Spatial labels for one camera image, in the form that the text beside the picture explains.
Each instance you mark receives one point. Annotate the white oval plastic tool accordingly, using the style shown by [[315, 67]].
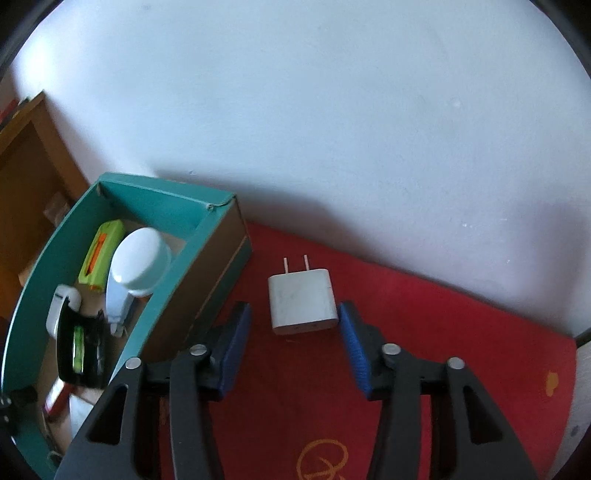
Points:
[[117, 309]]

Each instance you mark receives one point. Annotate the red packet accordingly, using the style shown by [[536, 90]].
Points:
[[55, 399]]

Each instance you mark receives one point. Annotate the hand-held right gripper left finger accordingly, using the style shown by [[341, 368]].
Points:
[[235, 350]]

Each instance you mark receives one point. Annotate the teal cardboard box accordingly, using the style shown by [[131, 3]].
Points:
[[41, 277]]

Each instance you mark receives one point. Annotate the wooden shelf unit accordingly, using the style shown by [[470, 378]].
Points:
[[27, 184]]

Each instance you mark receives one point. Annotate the black glossy device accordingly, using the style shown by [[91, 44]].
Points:
[[90, 360]]

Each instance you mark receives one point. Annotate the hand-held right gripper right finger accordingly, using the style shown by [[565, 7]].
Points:
[[353, 350]]

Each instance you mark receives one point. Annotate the white wall charger plug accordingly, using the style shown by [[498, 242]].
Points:
[[302, 300]]

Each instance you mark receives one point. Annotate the white jar orange label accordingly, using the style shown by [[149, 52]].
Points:
[[138, 265]]

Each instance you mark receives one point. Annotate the clear plastic bag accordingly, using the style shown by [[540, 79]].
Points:
[[57, 210]]

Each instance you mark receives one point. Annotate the red floral printed cloth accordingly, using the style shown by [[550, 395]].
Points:
[[415, 332]]

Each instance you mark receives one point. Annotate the white earbuds case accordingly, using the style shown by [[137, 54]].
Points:
[[62, 309]]

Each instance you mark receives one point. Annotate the green orange utility knife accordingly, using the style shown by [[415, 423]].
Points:
[[99, 251]]

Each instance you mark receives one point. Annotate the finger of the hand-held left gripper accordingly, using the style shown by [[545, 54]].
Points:
[[21, 399]]

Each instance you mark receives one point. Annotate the white packet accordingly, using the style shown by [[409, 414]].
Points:
[[79, 413]]

